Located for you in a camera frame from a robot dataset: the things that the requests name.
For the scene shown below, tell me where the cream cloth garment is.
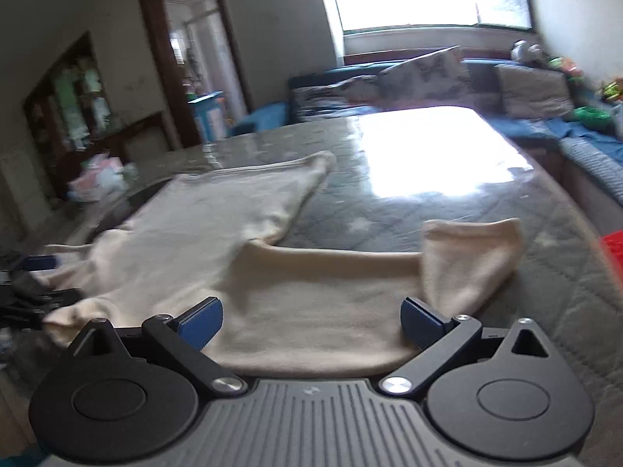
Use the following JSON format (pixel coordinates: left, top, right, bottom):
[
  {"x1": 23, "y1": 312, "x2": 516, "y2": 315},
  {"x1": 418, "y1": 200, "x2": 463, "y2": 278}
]
[{"x1": 43, "y1": 151, "x2": 524, "y2": 380}]

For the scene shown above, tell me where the butterfly print pillow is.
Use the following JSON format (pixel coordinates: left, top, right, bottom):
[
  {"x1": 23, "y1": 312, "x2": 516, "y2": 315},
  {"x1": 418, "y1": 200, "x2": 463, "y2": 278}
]
[
  {"x1": 294, "y1": 100, "x2": 390, "y2": 123},
  {"x1": 291, "y1": 75, "x2": 383, "y2": 105},
  {"x1": 378, "y1": 45, "x2": 475, "y2": 108}
]

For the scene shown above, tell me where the green bowl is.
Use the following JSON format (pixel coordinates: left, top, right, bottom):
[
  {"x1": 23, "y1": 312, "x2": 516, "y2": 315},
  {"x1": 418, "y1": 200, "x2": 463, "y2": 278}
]
[{"x1": 572, "y1": 104, "x2": 611, "y2": 122}]

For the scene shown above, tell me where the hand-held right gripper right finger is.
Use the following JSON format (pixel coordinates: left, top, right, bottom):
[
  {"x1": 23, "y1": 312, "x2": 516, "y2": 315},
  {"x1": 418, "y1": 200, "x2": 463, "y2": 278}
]
[{"x1": 380, "y1": 297, "x2": 560, "y2": 395}]

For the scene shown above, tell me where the dark wooden cabinet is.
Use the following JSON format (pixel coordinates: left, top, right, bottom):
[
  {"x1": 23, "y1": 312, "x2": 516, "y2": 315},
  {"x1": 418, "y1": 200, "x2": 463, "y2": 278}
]
[{"x1": 22, "y1": 32, "x2": 169, "y2": 200}]

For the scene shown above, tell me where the pink white plastic package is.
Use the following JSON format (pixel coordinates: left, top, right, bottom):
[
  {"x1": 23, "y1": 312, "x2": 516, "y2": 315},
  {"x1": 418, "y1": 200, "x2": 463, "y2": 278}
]
[{"x1": 67, "y1": 152, "x2": 139, "y2": 204}]

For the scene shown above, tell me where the blue terry sofa towel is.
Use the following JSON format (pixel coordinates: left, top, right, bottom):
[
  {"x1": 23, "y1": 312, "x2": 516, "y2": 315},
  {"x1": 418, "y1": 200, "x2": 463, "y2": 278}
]
[{"x1": 506, "y1": 117, "x2": 623, "y2": 156}]

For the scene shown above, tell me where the grey patterned sofa cover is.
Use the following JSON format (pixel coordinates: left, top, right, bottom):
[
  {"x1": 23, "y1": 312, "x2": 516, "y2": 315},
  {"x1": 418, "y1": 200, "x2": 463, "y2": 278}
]
[{"x1": 560, "y1": 136, "x2": 623, "y2": 190}]

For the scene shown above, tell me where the dark wooden door frame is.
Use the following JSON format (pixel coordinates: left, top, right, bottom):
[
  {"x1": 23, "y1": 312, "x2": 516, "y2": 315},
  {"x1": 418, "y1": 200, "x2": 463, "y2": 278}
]
[{"x1": 139, "y1": 0, "x2": 254, "y2": 149}]

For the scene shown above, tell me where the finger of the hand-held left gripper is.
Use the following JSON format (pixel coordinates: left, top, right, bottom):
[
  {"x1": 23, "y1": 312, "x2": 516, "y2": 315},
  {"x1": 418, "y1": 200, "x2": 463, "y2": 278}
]
[
  {"x1": 10, "y1": 275, "x2": 84, "y2": 314},
  {"x1": 19, "y1": 253, "x2": 62, "y2": 274}
]

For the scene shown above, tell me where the blue box by door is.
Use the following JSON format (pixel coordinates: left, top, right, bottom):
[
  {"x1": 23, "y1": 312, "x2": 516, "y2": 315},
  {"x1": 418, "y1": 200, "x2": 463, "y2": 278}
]
[{"x1": 187, "y1": 91, "x2": 229, "y2": 141}]

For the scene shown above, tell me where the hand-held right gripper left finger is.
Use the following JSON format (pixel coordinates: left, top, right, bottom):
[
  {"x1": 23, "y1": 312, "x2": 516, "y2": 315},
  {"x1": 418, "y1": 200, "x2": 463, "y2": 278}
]
[{"x1": 65, "y1": 297, "x2": 248, "y2": 396}]

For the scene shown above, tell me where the grey pillow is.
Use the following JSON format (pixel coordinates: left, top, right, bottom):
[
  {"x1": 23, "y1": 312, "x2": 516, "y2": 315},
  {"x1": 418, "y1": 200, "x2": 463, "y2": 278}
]
[{"x1": 495, "y1": 63, "x2": 575, "y2": 120}]

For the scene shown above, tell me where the orange green toy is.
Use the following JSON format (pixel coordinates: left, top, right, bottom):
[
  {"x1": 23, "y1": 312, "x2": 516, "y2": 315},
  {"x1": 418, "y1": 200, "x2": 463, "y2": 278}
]
[{"x1": 547, "y1": 56, "x2": 585, "y2": 79}]

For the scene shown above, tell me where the red plastic stool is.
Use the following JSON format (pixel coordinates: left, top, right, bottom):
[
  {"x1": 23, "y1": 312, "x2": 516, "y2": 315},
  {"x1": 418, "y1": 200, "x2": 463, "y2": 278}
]
[{"x1": 598, "y1": 231, "x2": 623, "y2": 266}]

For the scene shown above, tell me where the black white plush toy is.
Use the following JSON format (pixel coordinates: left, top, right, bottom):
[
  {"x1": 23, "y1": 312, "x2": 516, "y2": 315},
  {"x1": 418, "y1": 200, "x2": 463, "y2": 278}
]
[{"x1": 510, "y1": 40, "x2": 543, "y2": 63}]

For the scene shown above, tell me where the black round cooktop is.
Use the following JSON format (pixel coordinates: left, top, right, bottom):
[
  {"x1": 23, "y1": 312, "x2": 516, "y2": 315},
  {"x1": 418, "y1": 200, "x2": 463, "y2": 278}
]
[{"x1": 73, "y1": 175, "x2": 169, "y2": 246}]

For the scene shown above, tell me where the blue sofa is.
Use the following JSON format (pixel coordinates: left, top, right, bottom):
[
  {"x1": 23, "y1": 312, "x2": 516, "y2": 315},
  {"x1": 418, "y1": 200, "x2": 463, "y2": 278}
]
[{"x1": 229, "y1": 53, "x2": 623, "y2": 215}]

